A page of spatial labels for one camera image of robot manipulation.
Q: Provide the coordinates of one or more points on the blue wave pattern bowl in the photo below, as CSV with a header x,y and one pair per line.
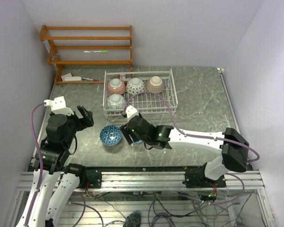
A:
x,y
138,142

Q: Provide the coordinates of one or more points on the blue triangle pattern bowl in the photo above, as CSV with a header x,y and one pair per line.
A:
x,y
110,135

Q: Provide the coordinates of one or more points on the aluminium rail frame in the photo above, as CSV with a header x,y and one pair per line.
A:
x,y
152,197

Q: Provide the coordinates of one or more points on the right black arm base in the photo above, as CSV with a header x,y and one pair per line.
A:
x,y
198,180

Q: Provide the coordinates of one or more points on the brown lattice pattern bowl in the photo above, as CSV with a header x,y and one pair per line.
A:
x,y
155,84

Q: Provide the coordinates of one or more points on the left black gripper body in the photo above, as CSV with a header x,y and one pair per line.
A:
x,y
76,124

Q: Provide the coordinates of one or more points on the red circle pattern bowl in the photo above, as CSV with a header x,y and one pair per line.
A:
x,y
135,86

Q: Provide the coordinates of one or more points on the white eraser block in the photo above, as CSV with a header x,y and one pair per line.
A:
x,y
69,77

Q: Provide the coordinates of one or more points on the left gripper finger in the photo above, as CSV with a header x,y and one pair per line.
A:
x,y
89,120
83,111

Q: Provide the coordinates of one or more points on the green white marker pen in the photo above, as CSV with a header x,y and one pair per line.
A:
x,y
96,51

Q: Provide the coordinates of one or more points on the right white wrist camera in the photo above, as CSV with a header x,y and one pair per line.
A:
x,y
130,112

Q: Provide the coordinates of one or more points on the wooden shelf rack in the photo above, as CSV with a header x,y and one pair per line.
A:
x,y
88,46

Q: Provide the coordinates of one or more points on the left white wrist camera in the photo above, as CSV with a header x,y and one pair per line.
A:
x,y
58,106

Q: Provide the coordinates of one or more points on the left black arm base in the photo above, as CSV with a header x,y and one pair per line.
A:
x,y
93,179

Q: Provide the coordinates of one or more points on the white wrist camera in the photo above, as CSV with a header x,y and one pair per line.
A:
x,y
58,106
130,112

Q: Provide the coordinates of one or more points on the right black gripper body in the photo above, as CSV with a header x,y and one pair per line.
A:
x,y
135,136

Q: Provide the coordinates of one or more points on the white wire dish rack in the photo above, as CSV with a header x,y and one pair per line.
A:
x,y
145,102

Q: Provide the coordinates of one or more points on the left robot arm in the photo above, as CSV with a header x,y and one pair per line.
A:
x,y
54,182

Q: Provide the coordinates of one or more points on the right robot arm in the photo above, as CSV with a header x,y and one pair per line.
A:
x,y
229,146

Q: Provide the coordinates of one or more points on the pink floral pattern bowl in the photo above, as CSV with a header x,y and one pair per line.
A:
x,y
116,86

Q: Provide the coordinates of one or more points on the small red white box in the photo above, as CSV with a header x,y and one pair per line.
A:
x,y
122,76

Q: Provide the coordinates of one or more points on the red swirl pattern bowl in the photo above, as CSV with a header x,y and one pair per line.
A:
x,y
115,102

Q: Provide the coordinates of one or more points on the pink white marker pen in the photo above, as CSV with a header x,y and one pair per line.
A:
x,y
88,79

